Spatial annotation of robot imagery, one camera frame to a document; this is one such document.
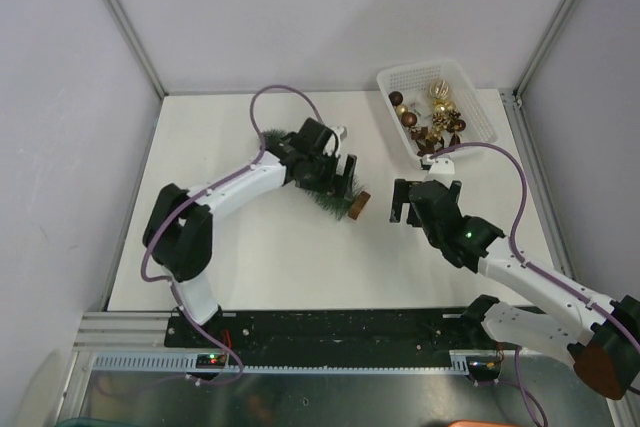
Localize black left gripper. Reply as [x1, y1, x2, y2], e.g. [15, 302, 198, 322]
[295, 148, 354, 199]

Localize small green bottlebrush christmas tree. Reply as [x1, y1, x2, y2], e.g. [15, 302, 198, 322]
[262, 129, 371, 220]

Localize white perforated plastic basket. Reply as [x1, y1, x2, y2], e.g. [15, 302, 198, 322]
[376, 60, 498, 169]

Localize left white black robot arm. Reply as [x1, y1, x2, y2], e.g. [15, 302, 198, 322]
[143, 118, 363, 347]

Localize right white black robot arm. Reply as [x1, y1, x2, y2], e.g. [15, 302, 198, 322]
[390, 179, 639, 400]

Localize brown ribbon bow ornaments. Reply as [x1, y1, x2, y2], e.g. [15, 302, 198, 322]
[409, 124, 462, 157]

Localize pine cone ornament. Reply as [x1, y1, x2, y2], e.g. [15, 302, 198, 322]
[432, 112, 457, 131]

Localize dark brown bauble lower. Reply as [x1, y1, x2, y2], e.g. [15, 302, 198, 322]
[400, 111, 418, 128]

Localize small gold glitter bauble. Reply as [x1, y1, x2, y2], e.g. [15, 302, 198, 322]
[395, 104, 409, 117]

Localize gold bauble cluster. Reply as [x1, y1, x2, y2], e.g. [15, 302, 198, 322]
[433, 99, 460, 118]

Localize dark brown bauble top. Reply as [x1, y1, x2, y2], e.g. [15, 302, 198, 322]
[388, 91, 404, 106]

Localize large gold striped bauble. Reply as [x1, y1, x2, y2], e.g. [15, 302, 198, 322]
[428, 78, 452, 101]

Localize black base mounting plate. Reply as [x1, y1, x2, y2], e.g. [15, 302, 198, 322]
[164, 308, 498, 363]

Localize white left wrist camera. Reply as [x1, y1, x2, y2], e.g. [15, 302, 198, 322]
[323, 126, 348, 156]

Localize right aluminium frame post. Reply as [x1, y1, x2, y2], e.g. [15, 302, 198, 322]
[512, 0, 581, 99]

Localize aluminium frame post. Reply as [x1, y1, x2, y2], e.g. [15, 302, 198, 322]
[102, 0, 167, 99]
[512, 0, 581, 99]

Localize white slotted cable duct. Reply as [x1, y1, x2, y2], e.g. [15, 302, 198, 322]
[92, 351, 502, 375]

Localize left aluminium frame post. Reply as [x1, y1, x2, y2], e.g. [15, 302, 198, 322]
[102, 0, 167, 99]

